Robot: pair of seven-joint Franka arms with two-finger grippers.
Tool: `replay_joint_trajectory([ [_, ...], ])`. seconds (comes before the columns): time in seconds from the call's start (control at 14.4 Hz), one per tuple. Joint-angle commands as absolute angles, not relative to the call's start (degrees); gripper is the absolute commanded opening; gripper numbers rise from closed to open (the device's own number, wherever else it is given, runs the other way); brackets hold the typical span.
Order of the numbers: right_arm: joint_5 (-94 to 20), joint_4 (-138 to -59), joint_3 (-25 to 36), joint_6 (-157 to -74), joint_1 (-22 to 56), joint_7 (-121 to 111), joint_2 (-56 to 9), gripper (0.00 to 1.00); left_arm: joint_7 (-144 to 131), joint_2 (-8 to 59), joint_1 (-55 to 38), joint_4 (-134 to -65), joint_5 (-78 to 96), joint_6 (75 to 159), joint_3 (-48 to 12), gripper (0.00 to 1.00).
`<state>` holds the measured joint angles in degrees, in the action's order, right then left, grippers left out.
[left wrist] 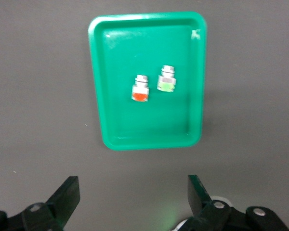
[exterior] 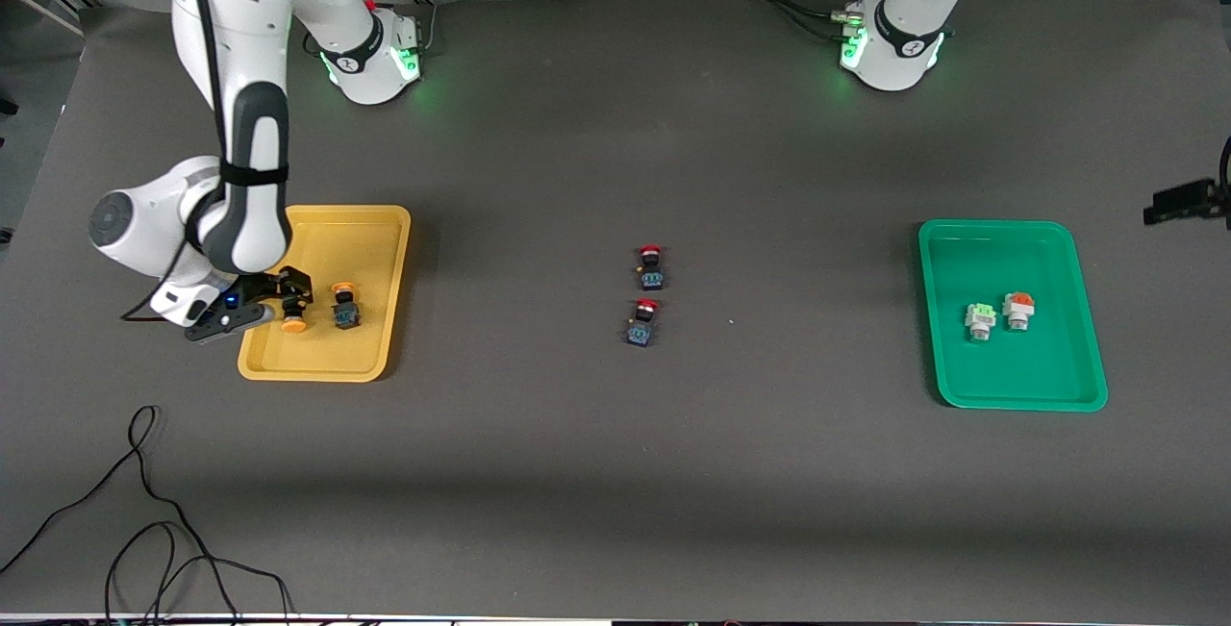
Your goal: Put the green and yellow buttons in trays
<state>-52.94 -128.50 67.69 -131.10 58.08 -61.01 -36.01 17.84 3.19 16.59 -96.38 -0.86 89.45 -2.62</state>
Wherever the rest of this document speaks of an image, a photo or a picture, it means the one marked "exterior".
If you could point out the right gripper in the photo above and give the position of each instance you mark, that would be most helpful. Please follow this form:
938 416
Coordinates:
280 286

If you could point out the yellow mushroom push button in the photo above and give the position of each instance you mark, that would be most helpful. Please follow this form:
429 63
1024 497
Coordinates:
293 324
346 315

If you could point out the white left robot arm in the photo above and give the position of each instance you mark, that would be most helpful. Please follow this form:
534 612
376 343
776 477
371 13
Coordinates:
899 39

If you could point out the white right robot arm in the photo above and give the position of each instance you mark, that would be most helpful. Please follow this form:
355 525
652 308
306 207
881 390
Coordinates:
240 203

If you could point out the yellow plastic tray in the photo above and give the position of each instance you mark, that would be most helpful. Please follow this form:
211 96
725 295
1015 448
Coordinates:
317 357

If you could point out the green plastic tray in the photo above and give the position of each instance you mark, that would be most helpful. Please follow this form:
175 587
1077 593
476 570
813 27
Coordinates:
1039 366

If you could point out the red mushroom push button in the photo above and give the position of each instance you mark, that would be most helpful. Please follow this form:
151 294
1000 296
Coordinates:
640 330
652 272

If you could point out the dark grey table cover sheet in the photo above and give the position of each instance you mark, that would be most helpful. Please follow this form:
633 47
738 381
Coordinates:
615 511

